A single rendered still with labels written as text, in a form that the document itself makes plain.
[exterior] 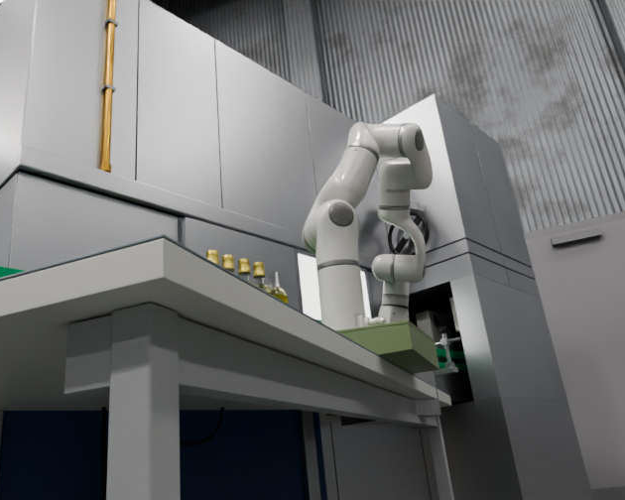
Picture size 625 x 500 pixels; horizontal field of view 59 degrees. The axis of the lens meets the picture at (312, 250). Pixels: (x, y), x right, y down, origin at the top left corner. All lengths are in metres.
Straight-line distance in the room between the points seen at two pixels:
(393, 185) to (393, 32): 4.70
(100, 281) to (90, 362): 0.08
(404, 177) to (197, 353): 1.02
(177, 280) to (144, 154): 1.36
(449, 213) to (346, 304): 1.37
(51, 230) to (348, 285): 0.77
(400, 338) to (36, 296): 0.67
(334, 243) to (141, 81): 0.98
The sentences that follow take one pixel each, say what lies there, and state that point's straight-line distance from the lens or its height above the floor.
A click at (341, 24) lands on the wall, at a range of 6.39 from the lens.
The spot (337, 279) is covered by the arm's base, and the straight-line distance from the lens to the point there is 1.16.
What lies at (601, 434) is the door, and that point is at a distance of 4.55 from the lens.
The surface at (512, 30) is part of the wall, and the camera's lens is 5.85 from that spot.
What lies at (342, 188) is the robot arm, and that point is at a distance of 1.26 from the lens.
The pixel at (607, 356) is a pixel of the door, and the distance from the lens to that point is 4.60.
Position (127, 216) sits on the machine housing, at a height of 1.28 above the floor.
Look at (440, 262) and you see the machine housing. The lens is 2.42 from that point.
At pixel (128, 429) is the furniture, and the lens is 0.46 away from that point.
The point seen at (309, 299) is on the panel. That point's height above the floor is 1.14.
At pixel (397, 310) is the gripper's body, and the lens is 1.57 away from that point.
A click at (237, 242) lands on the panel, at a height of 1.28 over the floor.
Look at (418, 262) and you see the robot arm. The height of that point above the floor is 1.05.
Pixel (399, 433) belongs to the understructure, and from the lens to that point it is 2.30.
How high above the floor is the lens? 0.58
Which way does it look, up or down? 21 degrees up
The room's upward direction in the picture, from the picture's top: 6 degrees counter-clockwise
